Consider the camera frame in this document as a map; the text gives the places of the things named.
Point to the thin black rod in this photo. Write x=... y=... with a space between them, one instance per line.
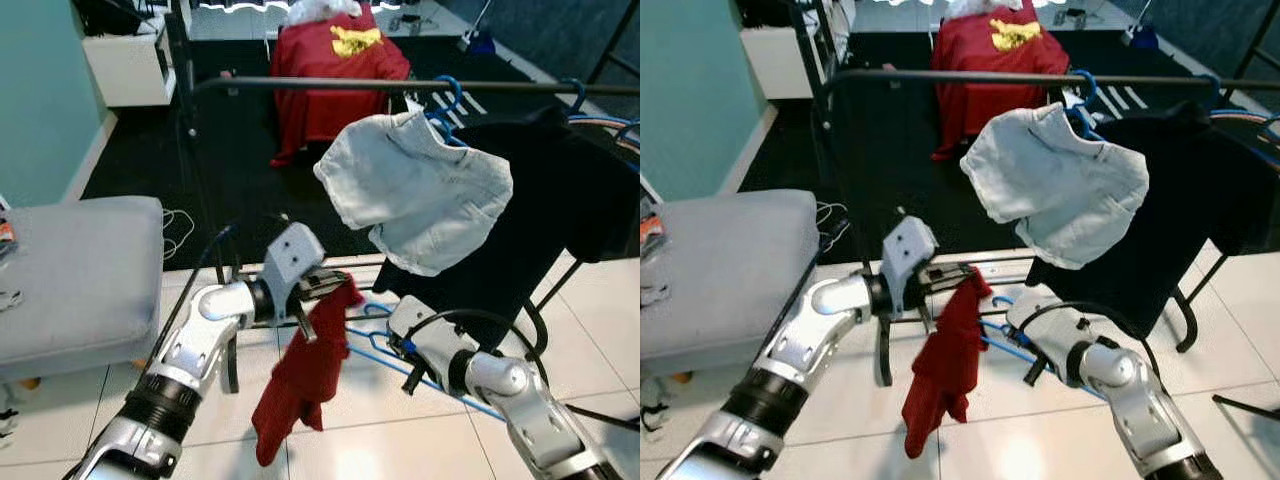
x=1245 y=406
x=600 y=415

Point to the black shirt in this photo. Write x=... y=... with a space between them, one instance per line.
x=1200 y=200
x=560 y=210

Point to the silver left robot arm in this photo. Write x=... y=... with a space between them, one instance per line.
x=190 y=350
x=800 y=350

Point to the plain red garment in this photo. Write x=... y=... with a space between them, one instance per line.
x=945 y=370
x=300 y=380

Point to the black floor carpet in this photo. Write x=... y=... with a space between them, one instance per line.
x=900 y=170
x=240 y=180

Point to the blue plastic clothes hanger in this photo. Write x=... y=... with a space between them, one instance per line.
x=600 y=118
x=1216 y=88
x=1245 y=112
x=581 y=92
x=1095 y=392
x=480 y=408
x=1094 y=85
x=459 y=92

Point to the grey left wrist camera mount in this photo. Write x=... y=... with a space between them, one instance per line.
x=908 y=245
x=292 y=255

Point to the white cabinet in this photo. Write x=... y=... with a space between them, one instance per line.
x=785 y=65
x=130 y=70

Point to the light blue denim garment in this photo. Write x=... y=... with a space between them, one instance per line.
x=420 y=200
x=1060 y=190

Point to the red shirt with yellow print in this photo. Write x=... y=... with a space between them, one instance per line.
x=330 y=115
x=985 y=110

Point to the orange label plastic packet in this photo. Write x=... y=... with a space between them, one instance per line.
x=652 y=235
x=6 y=232

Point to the black tripod stand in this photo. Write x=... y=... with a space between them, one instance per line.
x=178 y=50
x=815 y=50

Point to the grey upholstered ottoman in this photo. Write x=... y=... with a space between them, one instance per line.
x=730 y=280
x=80 y=280

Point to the blue mop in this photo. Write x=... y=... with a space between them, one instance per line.
x=483 y=42
x=1150 y=38

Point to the black metal clothes rack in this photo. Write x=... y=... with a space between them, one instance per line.
x=300 y=84
x=950 y=77

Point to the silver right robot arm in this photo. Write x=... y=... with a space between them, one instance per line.
x=540 y=420
x=1150 y=420

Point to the white fluffy cloth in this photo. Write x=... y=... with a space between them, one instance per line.
x=320 y=10
x=985 y=8

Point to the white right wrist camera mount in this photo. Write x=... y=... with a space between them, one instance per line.
x=1040 y=315
x=420 y=325

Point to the black bag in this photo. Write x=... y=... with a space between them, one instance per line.
x=765 y=12
x=105 y=15

